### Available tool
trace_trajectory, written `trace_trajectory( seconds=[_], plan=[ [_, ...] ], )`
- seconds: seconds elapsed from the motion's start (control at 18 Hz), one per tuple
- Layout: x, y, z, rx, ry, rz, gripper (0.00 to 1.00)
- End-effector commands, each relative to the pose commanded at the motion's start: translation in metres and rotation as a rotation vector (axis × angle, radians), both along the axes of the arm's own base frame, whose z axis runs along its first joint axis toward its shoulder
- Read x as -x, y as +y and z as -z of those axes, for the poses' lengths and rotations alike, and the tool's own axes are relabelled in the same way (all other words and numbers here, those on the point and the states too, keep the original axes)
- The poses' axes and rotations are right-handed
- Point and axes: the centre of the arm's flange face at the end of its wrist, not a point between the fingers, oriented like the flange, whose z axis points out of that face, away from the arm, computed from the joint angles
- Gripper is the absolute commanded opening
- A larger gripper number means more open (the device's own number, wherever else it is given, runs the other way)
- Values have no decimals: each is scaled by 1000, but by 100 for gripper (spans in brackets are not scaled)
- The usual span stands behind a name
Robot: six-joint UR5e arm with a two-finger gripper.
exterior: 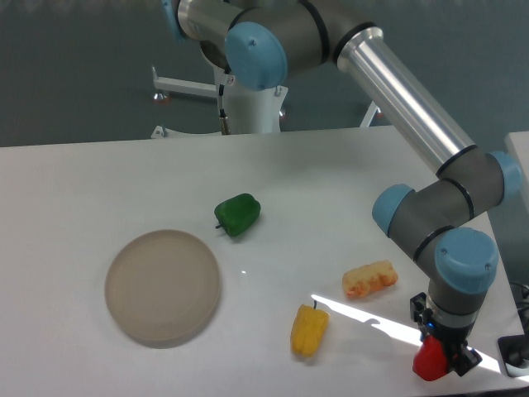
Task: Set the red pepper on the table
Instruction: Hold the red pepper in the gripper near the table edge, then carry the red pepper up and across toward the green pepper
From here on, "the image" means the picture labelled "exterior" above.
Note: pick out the red bell pepper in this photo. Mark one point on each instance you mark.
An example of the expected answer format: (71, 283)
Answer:
(430, 362)

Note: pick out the black device with cables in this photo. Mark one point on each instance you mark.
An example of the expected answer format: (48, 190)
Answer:
(514, 349)

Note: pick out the green bell pepper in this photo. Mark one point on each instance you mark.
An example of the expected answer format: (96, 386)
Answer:
(237, 214)

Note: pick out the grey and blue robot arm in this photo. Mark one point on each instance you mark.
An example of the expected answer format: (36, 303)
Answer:
(254, 46)

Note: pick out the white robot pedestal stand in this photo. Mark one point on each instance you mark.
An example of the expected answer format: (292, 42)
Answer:
(240, 110)

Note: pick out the beige round plate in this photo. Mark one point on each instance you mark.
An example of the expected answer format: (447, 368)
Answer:
(163, 288)

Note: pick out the yellow bell pepper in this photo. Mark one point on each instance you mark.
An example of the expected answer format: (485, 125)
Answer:
(309, 327)

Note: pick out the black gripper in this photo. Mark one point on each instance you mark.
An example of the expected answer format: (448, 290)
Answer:
(452, 330)

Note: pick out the orange bell pepper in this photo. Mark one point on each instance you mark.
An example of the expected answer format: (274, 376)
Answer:
(367, 279)

